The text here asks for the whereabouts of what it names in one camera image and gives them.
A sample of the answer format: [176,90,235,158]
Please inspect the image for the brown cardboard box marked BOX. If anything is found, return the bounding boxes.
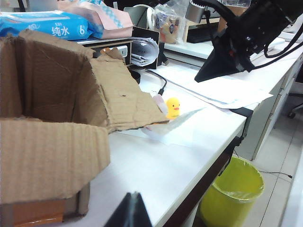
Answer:
[0,29,170,224]

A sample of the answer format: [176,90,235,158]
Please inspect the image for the rolled printed papers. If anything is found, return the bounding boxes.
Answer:
[130,36,160,67]

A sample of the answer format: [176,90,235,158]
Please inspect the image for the clear snack bag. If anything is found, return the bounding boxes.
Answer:
[154,0,190,44]

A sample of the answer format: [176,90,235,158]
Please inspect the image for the stack of white papers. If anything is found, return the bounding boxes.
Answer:
[151,63,274,110]

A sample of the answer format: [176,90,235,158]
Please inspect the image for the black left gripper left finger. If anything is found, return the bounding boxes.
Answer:
[103,192,134,227]

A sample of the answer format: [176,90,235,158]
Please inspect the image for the black cable with plug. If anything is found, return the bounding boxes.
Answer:
[144,68,168,96]

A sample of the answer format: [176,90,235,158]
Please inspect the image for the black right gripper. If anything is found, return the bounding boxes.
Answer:
[194,0,292,83]

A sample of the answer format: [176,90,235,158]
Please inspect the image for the white cup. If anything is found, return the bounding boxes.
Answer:
[124,4,156,29]

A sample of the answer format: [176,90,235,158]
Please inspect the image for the pink tissue pack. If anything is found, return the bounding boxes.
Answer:
[58,0,134,38]

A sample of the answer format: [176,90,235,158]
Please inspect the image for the blue wet wipes pack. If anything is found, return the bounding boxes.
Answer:
[0,9,105,41]

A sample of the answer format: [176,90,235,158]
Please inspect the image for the yellow-green trash bin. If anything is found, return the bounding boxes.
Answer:
[200,156,265,227]

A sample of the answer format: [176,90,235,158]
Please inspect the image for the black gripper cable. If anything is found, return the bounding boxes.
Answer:
[250,28,303,70]

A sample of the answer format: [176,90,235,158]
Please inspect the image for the yellow rubber duck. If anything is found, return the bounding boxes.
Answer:
[165,97,182,120]

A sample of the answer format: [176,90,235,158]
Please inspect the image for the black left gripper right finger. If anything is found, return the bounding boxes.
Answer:
[131,191,152,227]

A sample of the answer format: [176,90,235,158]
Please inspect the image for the white drawer cabinet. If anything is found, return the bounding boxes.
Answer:
[241,68,299,162]

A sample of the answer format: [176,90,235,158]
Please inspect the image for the black office chair base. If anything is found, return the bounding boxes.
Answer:
[287,92,303,119]

